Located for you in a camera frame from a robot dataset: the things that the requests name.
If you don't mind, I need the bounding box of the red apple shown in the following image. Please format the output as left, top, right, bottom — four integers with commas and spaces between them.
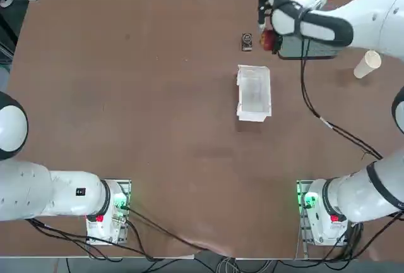
259, 28, 276, 51

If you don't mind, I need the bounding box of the gray tray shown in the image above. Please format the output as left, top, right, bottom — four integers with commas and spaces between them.
277, 35, 342, 61

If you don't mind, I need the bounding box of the white plastic box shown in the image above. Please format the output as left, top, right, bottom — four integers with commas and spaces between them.
235, 64, 273, 123

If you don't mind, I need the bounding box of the small black printed packet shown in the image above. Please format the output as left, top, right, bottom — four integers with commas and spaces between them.
241, 32, 254, 52

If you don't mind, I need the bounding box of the cream paper cup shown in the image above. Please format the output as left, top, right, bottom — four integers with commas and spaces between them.
353, 50, 383, 80

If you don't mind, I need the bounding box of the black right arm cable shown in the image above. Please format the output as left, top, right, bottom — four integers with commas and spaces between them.
299, 37, 384, 161

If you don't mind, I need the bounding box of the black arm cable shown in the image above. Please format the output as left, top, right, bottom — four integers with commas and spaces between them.
121, 205, 234, 260
299, 37, 384, 161

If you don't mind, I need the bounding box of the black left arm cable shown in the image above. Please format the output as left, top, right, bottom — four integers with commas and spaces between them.
121, 205, 234, 260

